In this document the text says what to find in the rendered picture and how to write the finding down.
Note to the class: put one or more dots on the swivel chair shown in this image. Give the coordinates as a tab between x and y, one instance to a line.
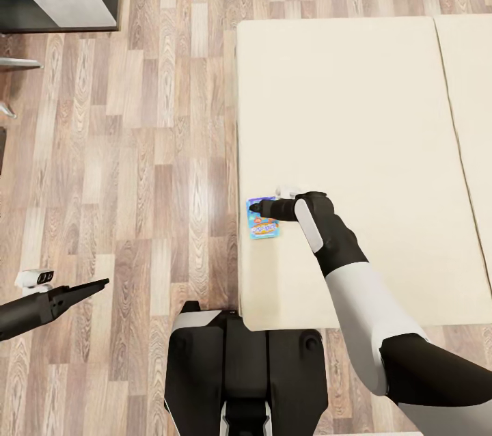
15	61

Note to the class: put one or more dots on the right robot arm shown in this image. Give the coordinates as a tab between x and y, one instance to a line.
441	393

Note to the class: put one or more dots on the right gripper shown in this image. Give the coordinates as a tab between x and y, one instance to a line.
269	208

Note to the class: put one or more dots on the board game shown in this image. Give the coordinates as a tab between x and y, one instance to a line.
260	227

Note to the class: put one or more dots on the robot trunk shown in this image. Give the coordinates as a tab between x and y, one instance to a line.
230	425

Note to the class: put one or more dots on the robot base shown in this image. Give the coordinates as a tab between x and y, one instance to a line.
213	357

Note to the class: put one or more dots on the bed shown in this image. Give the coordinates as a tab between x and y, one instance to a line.
391	117

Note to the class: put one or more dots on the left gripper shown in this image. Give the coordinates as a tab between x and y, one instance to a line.
38	309

